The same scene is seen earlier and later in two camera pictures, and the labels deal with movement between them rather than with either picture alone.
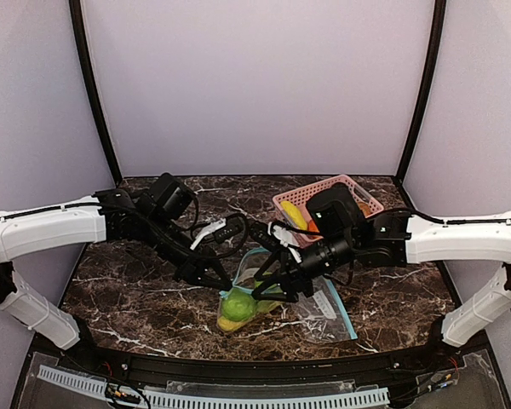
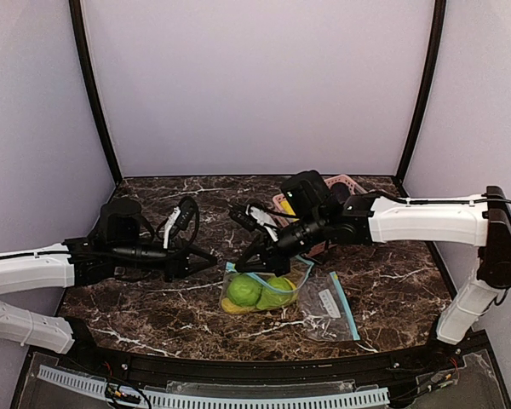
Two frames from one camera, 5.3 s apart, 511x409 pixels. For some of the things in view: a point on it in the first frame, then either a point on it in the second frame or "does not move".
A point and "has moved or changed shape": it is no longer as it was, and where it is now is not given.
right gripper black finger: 289,290 to 264,262
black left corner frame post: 80,33 does not move
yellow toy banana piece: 294,212 does not move
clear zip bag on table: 324,314 does not move
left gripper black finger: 192,277 to 192,267
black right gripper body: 293,275 to 271,250
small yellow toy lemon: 230,325 to 232,308
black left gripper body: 192,267 to 173,262
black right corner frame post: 439,24 does not move
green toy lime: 238,306 has moved or changed shape
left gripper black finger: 214,273 to 199,257
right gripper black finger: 275,265 to 255,249
